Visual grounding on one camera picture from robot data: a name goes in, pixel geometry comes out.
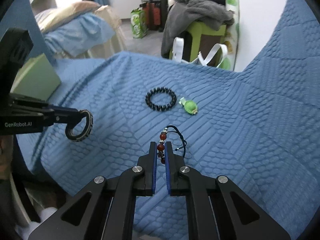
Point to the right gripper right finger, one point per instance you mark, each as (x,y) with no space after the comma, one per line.
(183,180)

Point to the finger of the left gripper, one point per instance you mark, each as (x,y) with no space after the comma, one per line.
(64,115)

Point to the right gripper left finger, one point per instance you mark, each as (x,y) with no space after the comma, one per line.
(122,191)

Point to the patterned dark bangle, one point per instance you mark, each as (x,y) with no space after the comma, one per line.
(80,126)

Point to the green cardboard box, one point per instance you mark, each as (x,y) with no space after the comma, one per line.
(37,79)

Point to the light blue bedding pile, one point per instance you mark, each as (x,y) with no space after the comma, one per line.
(79,35)

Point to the blue quilted blanket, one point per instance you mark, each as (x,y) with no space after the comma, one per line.
(253,135)

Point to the green patterned shopping bag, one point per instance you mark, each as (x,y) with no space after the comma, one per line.
(138,23)

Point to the white tote bag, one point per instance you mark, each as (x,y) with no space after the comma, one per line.
(177,53)

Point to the green plastic stool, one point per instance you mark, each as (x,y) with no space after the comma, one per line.
(199,37)

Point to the red suitcase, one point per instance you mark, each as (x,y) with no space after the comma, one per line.
(152,15)

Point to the green dotted rolled mat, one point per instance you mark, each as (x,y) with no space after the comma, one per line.
(232,35)

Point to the grey blanket on stool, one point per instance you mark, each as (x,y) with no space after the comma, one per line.
(184,12)

